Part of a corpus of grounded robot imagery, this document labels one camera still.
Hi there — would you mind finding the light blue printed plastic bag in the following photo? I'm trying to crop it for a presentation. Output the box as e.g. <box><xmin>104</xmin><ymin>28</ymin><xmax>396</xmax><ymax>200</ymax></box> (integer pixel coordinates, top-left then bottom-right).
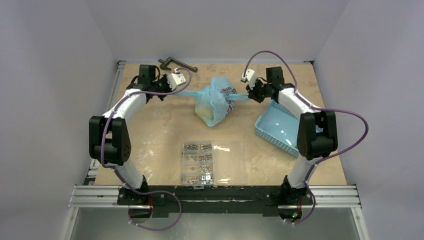
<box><xmin>176</xmin><ymin>77</ymin><xmax>249</xmax><ymax>127</ymax></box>

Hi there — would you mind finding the light blue plastic basket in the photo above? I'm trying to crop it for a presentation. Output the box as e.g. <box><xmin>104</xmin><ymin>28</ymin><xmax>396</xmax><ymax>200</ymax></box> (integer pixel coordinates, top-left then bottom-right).
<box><xmin>254</xmin><ymin>100</ymin><xmax>300</xmax><ymax>158</ymax></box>

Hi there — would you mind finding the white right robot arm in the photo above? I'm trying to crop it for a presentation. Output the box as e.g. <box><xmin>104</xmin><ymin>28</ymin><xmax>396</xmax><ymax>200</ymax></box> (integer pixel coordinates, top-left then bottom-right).
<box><xmin>241</xmin><ymin>67</ymin><xmax>338</xmax><ymax>204</ymax></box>

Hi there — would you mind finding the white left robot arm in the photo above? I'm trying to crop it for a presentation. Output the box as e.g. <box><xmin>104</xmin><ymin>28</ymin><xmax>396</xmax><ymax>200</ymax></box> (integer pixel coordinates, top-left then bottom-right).
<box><xmin>88</xmin><ymin>64</ymin><xmax>172</xmax><ymax>205</ymax></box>

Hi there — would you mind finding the clear plastic organizer box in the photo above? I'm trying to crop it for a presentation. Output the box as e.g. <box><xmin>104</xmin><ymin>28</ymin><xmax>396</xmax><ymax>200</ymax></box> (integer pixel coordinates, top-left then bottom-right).
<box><xmin>181</xmin><ymin>140</ymin><xmax>247</xmax><ymax>188</ymax></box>

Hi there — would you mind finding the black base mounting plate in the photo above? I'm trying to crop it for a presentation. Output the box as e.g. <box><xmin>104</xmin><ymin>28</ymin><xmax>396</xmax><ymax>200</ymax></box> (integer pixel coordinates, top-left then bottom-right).
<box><xmin>117</xmin><ymin>185</ymin><xmax>313</xmax><ymax>218</ymax></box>

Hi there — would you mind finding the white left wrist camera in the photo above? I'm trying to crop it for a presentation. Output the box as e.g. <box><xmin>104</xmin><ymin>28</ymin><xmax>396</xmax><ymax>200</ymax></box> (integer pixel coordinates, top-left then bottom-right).
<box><xmin>166</xmin><ymin>68</ymin><xmax>187</xmax><ymax>91</ymax></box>

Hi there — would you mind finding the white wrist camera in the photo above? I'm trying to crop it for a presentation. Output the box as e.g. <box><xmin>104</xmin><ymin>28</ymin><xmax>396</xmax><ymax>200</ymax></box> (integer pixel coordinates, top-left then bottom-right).
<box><xmin>240</xmin><ymin>69</ymin><xmax>257</xmax><ymax>90</ymax></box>
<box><xmin>166</xmin><ymin>68</ymin><xmax>187</xmax><ymax>91</ymax></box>

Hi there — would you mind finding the dark metal crank handle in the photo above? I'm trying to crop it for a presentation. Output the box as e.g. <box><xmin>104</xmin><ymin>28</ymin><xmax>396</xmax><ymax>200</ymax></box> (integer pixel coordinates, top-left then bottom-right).
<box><xmin>158</xmin><ymin>57</ymin><xmax>198</xmax><ymax>73</ymax></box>

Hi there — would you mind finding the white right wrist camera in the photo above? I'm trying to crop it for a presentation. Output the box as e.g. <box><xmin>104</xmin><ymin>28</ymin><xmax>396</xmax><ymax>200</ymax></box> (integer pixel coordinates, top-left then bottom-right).
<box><xmin>240</xmin><ymin>69</ymin><xmax>257</xmax><ymax>90</ymax></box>

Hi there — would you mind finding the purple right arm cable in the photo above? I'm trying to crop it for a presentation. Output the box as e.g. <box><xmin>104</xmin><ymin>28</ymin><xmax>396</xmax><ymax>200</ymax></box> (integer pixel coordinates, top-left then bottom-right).
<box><xmin>243</xmin><ymin>50</ymin><xmax>370</xmax><ymax>190</ymax></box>

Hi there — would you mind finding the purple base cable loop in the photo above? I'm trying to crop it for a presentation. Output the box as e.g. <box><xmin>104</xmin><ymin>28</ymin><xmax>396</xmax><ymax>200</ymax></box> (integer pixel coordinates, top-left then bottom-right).
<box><xmin>127</xmin><ymin>189</ymin><xmax>184</xmax><ymax>232</ymax></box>

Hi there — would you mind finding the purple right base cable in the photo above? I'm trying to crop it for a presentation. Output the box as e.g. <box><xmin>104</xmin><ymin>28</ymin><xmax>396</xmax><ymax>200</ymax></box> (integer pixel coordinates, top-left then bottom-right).
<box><xmin>282</xmin><ymin>188</ymin><xmax>319</xmax><ymax>226</ymax></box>

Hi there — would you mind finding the aluminium extrusion rail frame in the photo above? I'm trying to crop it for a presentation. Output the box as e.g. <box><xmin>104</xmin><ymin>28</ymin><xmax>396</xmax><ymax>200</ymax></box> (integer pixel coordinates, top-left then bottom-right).
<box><xmin>59</xmin><ymin>60</ymin><xmax>371</xmax><ymax>240</ymax></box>

